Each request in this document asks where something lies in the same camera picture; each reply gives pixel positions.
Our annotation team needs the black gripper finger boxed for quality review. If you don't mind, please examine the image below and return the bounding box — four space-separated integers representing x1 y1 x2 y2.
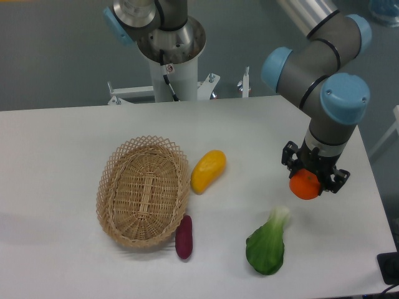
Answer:
318 168 350 195
281 141 301 179

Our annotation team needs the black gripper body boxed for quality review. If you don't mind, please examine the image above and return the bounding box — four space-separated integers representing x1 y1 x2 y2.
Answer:
295 145 340 183

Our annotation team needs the orange fruit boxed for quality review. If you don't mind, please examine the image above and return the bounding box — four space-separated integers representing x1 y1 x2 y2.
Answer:
289 169 320 200

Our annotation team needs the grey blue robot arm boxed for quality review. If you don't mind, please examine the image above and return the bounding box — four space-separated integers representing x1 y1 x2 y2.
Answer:
103 1 372 199

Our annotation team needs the woven wicker basket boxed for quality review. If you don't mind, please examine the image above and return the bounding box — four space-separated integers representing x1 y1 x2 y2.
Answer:
96 136 190 249

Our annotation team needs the yellow mango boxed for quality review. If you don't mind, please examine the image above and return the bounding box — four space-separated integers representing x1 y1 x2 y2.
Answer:
190 149 227 194

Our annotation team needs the black device at table edge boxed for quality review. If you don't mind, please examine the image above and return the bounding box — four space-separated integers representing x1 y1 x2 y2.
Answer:
377 252 398 285

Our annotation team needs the green bok choy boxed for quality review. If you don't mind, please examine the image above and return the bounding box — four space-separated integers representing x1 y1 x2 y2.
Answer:
245 206 291 275

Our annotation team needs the purple sweet potato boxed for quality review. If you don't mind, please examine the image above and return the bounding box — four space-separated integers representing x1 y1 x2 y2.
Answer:
175 215 193 260

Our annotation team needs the blue object top right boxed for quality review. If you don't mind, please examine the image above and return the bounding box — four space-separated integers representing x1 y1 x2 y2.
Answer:
368 0 398 27

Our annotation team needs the white frame at right edge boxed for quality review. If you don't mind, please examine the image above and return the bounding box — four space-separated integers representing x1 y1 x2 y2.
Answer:
368 105 398 163

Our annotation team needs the black cable on pedestal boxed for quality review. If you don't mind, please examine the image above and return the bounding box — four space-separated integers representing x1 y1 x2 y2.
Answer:
158 49 181 102

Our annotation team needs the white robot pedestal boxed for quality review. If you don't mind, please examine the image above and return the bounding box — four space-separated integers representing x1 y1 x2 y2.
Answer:
107 57 252 106

